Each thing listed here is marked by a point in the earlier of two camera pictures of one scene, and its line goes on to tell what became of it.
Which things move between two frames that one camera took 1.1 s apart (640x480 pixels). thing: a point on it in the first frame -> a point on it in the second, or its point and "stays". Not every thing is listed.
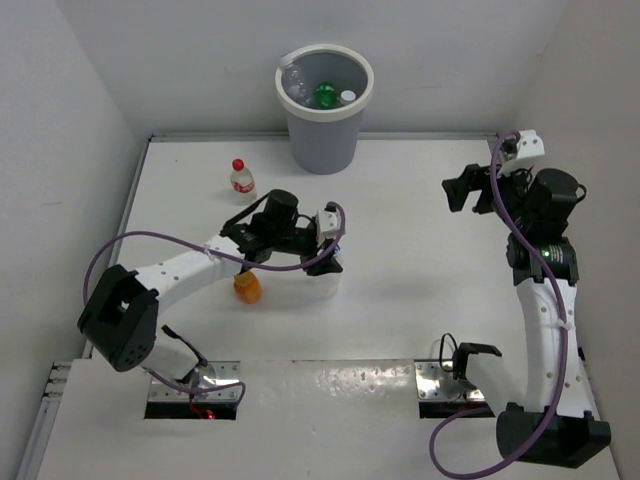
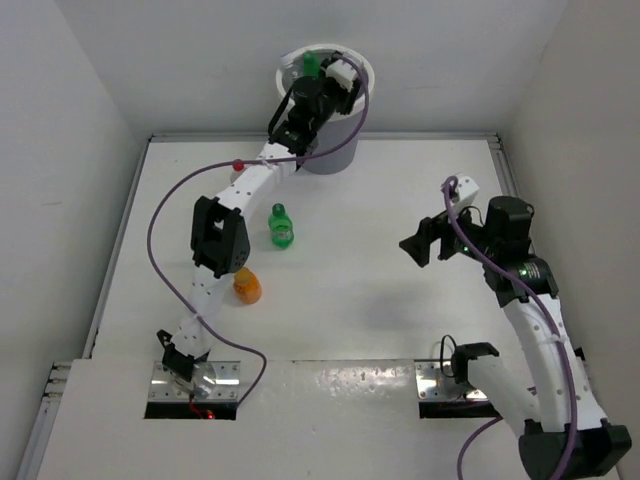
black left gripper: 312,251 -> 344,96
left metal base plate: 213,373 stays
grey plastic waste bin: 325,88 stays
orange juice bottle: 247,287 stays
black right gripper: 472,178 -> 418,244
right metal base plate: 434,383 stays
